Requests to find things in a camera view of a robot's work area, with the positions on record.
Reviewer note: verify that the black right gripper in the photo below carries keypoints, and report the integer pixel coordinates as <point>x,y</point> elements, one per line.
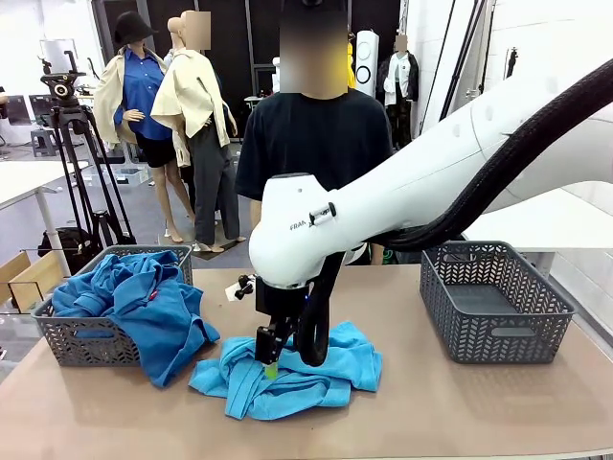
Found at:
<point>280,302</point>

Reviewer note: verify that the light blue garment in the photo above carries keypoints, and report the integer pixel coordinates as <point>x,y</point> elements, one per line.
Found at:
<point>345,359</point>

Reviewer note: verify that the dark blue garment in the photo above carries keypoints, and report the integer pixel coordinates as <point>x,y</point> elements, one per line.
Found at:
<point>167,330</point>
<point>100,287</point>

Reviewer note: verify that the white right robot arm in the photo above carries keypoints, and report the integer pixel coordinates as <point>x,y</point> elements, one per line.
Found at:
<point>383,191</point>

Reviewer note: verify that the person's left forearm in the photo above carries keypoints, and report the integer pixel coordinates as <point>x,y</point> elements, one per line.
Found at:
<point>377,254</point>

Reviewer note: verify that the person's right forearm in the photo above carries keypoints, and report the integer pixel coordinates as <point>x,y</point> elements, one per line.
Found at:
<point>255,215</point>

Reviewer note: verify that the green bag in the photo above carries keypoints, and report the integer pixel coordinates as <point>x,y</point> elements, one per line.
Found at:
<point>390,256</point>

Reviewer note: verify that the dark grey plastic basket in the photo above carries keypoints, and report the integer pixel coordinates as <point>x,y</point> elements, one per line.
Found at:
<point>86,342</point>
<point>503,346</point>

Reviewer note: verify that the person in black T-shirt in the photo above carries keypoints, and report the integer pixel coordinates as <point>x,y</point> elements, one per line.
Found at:
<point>316,139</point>

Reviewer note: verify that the white box on floor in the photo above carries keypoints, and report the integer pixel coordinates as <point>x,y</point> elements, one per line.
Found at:
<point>131,177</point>

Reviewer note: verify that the black bag on floor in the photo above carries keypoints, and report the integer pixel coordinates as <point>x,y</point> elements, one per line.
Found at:
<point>76,246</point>

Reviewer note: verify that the mannequin cream jacket grey trousers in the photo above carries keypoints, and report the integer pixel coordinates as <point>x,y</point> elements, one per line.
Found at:
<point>196,110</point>

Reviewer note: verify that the brown cardboard panels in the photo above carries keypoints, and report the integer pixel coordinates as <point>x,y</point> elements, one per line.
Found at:
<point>38,280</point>

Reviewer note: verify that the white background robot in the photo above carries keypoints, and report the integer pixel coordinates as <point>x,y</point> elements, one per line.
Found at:
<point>276,76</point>

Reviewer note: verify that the large white table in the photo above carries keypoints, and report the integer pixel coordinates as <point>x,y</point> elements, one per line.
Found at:
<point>527,225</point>

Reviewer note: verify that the mannequin blue shirt black hat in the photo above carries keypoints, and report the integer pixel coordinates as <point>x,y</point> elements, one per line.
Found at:
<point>141,100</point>

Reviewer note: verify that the mannequin yellow coat bucket hat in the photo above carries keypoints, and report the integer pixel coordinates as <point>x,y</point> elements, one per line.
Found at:
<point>351,67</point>

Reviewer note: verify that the mannequin white and black jacket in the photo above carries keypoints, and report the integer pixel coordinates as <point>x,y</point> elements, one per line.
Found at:
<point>398,81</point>

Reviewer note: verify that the white tower air conditioner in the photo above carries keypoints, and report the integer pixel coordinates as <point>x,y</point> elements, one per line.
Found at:
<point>368,62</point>

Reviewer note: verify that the white table with leg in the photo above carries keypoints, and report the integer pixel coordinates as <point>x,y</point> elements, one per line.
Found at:
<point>24,179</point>

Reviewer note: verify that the small grey stool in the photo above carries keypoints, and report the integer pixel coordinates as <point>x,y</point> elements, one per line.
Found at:
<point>44,143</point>

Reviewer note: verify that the black leaning stand poles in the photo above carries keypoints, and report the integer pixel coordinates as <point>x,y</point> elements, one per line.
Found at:
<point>455,62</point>

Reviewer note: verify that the black upright stand pole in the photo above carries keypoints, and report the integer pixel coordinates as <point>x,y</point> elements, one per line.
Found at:
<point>512,64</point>

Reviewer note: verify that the black white wrist camera mount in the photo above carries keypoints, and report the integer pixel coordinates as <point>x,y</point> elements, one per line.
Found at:
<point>242,286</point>

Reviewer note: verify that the black camera tripod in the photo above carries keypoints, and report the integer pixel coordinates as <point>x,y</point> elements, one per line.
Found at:
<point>72,124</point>

